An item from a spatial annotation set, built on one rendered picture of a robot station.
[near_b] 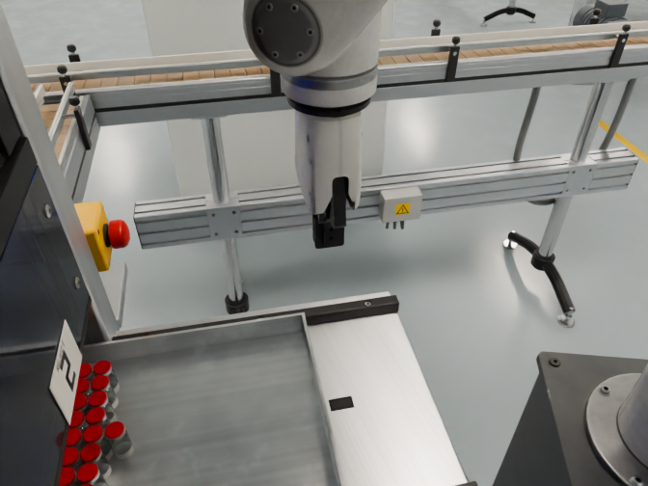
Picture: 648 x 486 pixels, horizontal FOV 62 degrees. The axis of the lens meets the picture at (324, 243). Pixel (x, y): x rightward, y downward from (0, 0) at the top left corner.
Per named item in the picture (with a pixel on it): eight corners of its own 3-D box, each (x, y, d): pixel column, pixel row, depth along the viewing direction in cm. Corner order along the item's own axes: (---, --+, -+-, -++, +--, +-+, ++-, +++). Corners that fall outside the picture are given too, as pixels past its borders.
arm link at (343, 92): (273, 44, 49) (275, 76, 51) (287, 83, 42) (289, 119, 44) (363, 38, 50) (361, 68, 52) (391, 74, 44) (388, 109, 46)
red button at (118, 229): (101, 256, 74) (94, 233, 71) (105, 238, 77) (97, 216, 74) (130, 253, 74) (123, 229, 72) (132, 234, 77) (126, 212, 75)
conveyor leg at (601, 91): (535, 276, 202) (603, 79, 153) (524, 260, 209) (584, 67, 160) (556, 273, 203) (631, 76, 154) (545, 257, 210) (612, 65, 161)
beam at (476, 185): (142, 250, 159) (132, 217, 151) (143, 233, 165) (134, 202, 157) (626, 189, 183) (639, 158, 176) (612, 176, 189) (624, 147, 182)
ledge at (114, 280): (19, 342, 77) (15, 334, 76) (38, 281, 87) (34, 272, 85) (121, 328, 79) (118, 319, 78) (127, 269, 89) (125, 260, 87)
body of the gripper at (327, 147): (279, 65, 51) (284, 167, 58) (296, 113, 43) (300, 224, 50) (356, 58, 52) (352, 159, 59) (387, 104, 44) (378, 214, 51)
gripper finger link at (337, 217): (328, 141, 48) (318, 153, 54) (339, 226, 48) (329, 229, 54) (340, 139, 49) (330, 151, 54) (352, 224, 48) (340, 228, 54)
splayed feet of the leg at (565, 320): (559, 330, 191) (571, 303, 182) (498, 242, 229) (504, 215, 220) (580, 327, 193) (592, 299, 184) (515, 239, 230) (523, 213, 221)
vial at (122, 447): (113, 461, 61) (102, 440, 58) (115, 444, 63) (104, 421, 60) (133, 458, 61) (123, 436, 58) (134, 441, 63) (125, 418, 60)
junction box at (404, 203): (382, 224, 164) (384, 200, 159) (377, 214, 168) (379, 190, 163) (419, 219, 166) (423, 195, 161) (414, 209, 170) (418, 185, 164)
